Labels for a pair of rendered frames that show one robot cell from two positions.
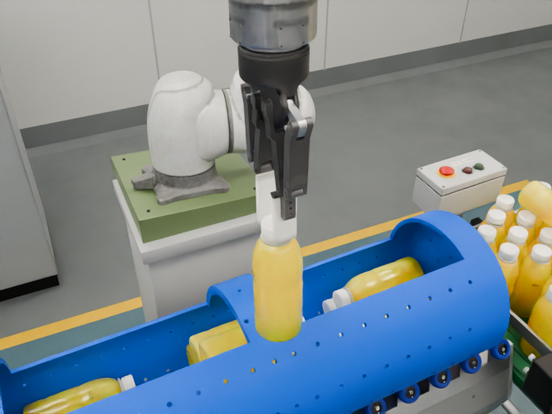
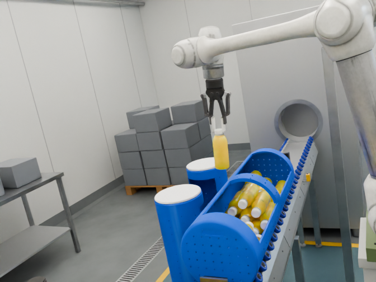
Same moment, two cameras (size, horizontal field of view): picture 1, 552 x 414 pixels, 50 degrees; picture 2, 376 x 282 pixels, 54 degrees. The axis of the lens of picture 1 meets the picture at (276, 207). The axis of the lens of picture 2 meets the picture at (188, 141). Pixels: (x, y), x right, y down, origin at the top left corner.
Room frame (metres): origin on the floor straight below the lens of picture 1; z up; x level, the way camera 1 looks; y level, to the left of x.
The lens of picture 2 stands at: (1.74, -1.08, 1.77)
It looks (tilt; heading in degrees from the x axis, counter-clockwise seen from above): 12 degrees down; 142
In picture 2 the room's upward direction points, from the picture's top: 11 degrees counter-clockwise
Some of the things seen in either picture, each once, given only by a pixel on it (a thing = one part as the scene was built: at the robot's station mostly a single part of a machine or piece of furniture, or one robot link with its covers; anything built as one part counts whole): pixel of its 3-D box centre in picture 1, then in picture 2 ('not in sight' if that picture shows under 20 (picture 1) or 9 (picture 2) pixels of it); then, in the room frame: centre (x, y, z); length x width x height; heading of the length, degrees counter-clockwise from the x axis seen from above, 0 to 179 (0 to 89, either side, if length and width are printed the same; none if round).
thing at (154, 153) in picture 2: not in sight; (165, 147); (-2.70, 1.90, 0.59); 1.20 x 0.80 x 1.19; 24
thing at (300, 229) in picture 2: not in sight; (298, 213); (-0.11, 1.39, 0.31); 0.06 x 0.06 x 0.63; 26
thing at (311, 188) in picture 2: not in sight; (315, 213); (0.02, 1.45, 0.31); 0.06 x 0.06 x 0.63; 26
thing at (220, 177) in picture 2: not in sight; (215, 220); (-0.23, 0.55, 0.59); 0.28 x 0.28 x 0.88
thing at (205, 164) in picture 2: not in sight; (205, 164); (-0.23, 0.55, 1.03); 0.28 x 0.28 x 0.01
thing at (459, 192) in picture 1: (458, 184); not in sight; (1.21, -0.46, 1.05); 0.20 x 0.10 x 0.10; 116
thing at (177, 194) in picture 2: not in sight; (177, 193); (0.05, 0.07, 1.03); 0.28 x 0.28 x 0.01
